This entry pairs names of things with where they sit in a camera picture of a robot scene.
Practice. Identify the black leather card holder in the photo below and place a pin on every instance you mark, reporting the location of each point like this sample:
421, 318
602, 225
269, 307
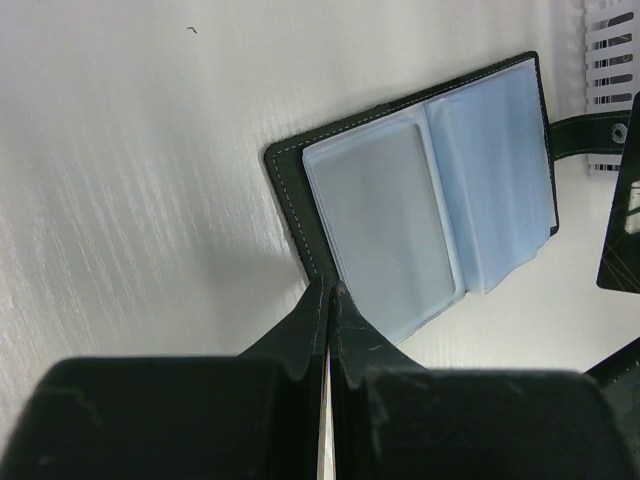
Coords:
419, 201

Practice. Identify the black card with gold print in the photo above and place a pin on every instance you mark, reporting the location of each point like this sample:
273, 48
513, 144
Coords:
619, 264

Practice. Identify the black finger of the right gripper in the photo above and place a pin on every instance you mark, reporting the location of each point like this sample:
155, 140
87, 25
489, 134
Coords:
612, 368

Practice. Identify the white plastic basket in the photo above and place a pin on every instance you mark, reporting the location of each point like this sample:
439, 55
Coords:
611, 55

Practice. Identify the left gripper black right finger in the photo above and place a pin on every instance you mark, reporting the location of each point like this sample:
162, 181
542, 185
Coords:
395, 419

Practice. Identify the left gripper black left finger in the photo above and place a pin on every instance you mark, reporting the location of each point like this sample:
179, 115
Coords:
255, 415

